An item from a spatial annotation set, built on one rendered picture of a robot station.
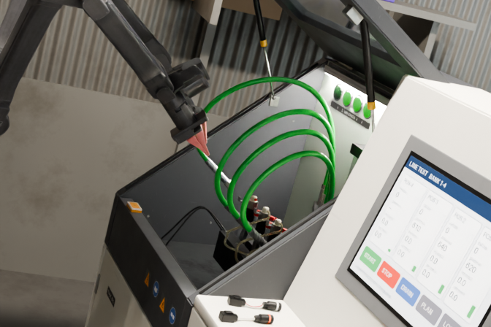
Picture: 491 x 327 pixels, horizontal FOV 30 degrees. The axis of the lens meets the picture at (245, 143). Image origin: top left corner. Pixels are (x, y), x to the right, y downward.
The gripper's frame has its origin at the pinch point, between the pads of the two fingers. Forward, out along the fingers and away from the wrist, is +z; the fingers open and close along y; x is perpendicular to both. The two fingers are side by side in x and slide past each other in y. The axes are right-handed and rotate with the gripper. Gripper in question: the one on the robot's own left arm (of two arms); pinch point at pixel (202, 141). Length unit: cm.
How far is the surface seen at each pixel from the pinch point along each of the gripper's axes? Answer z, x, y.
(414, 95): 22, -55, -33
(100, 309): 25, 53, 12
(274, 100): -5.5, -18.1, 28.2
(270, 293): 44, -5, -27
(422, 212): 45, -46, -48
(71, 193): -40, 102, 147
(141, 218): 10.0, 25.1, 0.3
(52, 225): -31, 118, 147
